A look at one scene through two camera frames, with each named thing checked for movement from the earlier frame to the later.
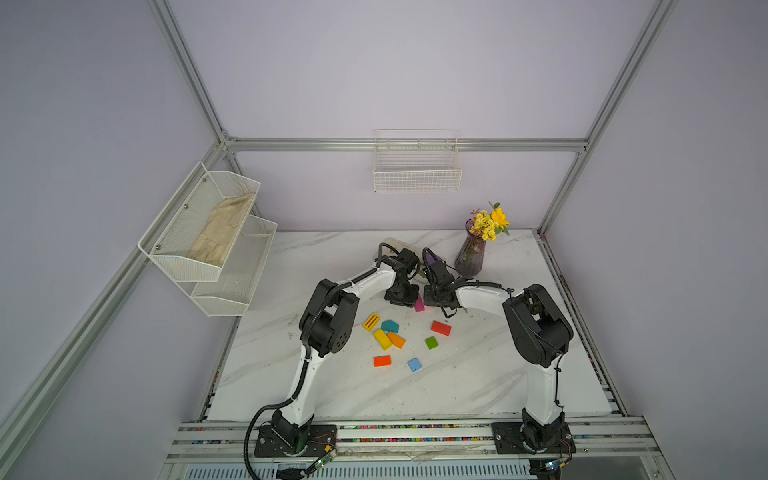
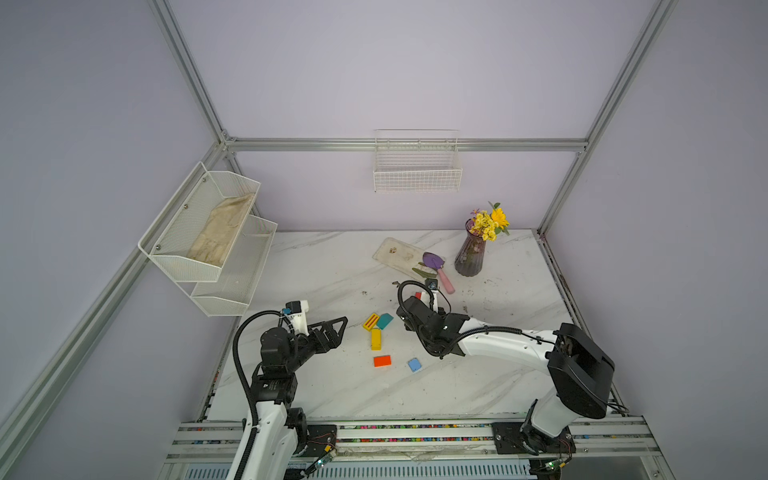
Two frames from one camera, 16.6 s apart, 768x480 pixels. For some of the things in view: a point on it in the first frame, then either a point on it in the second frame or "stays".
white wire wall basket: [417, 161] stays
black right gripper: [427, 291] to [438, 313]
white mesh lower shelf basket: [231, 293] stays
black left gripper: [409, 302] to [331, 339]
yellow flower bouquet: [488, 225] stays
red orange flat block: [382, 361] stays
